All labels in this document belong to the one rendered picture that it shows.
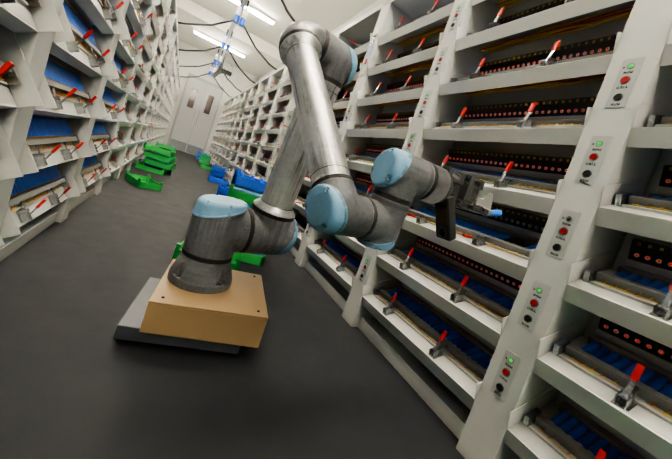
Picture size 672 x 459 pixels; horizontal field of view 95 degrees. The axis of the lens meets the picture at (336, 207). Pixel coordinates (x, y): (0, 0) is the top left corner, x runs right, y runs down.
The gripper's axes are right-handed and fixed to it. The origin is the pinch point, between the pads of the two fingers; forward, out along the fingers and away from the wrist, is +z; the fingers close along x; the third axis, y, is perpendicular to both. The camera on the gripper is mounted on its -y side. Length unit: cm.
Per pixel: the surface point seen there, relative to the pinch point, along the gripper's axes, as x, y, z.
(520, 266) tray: -7.5, -10.4, 11.8
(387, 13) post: 121, 103, 15
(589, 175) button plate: -14.9, 16.5, 11.7
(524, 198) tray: -1.3, 8.0, 12.5
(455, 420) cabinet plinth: -4, -61, 15
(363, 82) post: 121, 59, 14
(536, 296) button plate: -14.1, -16.0, 11.3
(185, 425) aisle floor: 6, -63, -59
